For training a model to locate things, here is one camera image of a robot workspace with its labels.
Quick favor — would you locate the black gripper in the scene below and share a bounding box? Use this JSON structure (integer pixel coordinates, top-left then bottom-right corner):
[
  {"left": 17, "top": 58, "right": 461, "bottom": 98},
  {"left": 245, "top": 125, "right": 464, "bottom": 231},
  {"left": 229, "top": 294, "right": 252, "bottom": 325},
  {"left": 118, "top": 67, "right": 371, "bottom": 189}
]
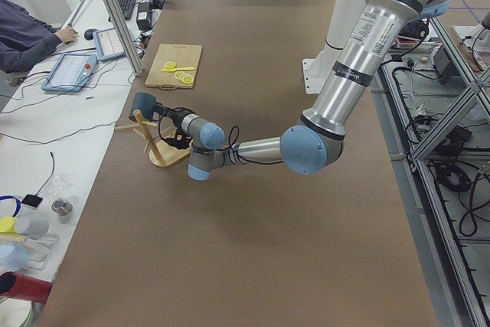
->
[{"left": 154, "top": 102, "right": 188, "bottom": 129}]

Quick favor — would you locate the far blue teach pendant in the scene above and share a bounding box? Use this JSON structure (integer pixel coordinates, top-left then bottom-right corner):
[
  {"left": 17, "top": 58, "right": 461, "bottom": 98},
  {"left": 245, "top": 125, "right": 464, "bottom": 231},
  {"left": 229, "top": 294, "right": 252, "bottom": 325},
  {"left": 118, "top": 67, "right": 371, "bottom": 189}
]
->
[{"left": 93, "top": 28, "right": 126, "bottom": 62}]

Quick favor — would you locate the aluminium frame post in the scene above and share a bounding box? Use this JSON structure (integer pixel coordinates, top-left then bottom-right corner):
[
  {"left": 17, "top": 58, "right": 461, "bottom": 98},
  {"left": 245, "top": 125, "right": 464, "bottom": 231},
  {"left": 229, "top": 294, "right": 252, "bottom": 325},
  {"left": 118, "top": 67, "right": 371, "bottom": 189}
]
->
[{"left": 103, "top": 0, "right": 143, "bottom": 77}]

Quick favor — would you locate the wooden mug tree rack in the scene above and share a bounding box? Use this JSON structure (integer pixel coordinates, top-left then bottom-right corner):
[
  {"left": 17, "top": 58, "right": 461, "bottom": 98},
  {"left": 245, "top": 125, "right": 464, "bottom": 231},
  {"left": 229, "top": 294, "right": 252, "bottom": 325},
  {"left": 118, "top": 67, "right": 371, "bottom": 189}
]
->
[{"left": 115, "top": 110, "right": 190, "bottom": 168}]

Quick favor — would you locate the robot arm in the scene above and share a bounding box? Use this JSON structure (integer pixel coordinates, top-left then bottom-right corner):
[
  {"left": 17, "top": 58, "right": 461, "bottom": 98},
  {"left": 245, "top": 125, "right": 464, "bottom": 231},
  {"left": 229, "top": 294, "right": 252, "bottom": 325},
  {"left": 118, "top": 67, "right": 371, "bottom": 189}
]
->
[{"left": 162, "top": 0, "right": 449, "bottom": 181}]

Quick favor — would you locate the blue teach pendant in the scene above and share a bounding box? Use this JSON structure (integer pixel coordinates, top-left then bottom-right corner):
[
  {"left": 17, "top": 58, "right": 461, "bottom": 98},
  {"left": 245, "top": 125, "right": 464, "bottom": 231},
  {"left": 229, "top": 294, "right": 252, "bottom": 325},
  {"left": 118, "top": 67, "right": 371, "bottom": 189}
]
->
[
  {"left": 41, "top": 53, "right": 98, "bottom": 93},
  {"left": 93, "top": 28, "right": 126, "bottom": 62}
]

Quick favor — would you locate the small black square pad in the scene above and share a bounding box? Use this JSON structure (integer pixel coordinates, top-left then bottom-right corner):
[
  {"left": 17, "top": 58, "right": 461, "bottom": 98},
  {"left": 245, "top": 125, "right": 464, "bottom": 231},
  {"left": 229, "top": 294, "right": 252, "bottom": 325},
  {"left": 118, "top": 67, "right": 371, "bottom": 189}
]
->
[{"left": 21, "top": 194, "right": 43, "bottom": 208}]

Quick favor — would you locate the near blue teach pendant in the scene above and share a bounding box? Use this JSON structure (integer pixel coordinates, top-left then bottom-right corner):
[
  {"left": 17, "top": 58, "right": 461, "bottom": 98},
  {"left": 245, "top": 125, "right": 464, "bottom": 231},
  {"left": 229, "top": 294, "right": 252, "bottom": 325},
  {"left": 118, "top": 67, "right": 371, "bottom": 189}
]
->
[{"left": 41, "top": 53, "right": 98, "bottom": 93}]

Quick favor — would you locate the grey cup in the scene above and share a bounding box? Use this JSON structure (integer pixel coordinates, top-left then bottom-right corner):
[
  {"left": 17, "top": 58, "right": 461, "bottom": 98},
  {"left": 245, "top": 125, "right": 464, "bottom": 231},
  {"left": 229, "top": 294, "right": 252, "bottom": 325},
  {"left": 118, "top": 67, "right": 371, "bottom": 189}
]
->
[{"left": 14, "top": 217, "right": 49, "bottom": 239}]

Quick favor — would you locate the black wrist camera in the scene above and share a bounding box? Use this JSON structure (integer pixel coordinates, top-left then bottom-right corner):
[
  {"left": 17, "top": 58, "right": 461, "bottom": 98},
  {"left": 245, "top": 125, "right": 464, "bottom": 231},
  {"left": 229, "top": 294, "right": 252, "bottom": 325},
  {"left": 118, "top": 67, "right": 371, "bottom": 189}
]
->
[{"left": 162, "top": 131, "right": 191, "bottom": 150}]

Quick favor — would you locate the person in dark sweater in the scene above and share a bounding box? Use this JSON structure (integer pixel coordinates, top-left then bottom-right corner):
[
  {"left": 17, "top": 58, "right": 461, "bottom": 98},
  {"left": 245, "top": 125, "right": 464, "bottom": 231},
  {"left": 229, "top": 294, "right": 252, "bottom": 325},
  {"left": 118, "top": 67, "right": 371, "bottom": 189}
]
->
[{"left": 1, "top": 0, "right": 77, "bottom": 74}]

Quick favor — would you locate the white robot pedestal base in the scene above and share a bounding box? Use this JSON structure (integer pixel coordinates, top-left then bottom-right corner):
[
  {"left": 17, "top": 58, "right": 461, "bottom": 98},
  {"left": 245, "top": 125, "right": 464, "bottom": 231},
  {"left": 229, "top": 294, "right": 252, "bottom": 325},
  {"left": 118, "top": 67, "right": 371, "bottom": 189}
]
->
[{"left": 302, "top": 0, "right": 365, "bottom": 94}]

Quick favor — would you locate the lemon slice middle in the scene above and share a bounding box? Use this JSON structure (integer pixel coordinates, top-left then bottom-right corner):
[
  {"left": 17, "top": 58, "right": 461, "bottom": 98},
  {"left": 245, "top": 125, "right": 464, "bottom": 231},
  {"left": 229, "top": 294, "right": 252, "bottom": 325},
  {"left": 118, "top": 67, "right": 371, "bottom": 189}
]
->
[{"left": 174, "top": 71, "right": 187, "bottom": 80}]

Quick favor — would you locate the black power adapter box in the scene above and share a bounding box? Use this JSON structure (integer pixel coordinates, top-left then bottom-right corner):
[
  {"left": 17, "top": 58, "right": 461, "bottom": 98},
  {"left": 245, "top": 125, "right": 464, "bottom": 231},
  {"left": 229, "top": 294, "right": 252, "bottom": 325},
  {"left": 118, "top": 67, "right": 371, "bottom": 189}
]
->
[{"left": 136, "top": 2, "right": 152, "bottom": 31}]

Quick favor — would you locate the bamboo cutting board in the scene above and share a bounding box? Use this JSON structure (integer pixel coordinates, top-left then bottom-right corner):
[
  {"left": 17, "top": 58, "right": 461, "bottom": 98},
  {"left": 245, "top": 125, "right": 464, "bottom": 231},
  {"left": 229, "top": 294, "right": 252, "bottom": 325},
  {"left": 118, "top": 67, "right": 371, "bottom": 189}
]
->
[{"left": 145, "top": 44, "right": 203, "bottom": 90}]

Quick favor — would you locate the black computer mouse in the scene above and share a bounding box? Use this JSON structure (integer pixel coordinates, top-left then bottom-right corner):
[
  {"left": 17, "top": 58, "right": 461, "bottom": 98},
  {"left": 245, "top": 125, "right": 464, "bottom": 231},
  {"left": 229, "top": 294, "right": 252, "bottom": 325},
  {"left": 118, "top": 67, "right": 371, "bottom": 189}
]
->
[{"left": 83, "top": 28, "right": 98, "bottom": 41}]

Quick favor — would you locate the dark teal HOME mug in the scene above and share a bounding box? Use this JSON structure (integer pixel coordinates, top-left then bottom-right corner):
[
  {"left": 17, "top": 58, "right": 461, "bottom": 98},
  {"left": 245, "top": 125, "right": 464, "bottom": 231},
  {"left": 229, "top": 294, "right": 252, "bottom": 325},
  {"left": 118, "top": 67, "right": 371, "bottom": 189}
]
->
[{"left": 129, "top": 92, "right": 157, "bottom": 122}]

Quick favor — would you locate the red cylinder bottle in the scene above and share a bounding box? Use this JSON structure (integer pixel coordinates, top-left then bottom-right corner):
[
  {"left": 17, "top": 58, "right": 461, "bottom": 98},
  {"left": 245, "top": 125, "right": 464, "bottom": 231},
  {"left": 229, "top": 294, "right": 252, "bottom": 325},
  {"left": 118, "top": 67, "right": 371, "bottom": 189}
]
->
[{"left": 1, "top": 271, "right": 53, "bottom": 304}]

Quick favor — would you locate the light blue cup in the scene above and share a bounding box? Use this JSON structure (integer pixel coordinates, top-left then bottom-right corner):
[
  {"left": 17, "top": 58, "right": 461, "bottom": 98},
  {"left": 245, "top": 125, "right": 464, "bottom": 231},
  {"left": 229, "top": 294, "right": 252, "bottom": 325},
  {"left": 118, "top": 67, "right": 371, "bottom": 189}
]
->
[{"left": 1, "top": 242, "right": 31, "bottom": 271}]

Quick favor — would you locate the yellow cup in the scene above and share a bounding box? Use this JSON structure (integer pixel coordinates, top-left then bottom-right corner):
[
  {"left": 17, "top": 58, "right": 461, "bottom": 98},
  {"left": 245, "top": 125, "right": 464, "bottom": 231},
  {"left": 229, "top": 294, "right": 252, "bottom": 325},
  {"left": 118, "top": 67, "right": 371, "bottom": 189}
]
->
[{"left": 0, "top": 217, "right": 18, "bottom": 234}]

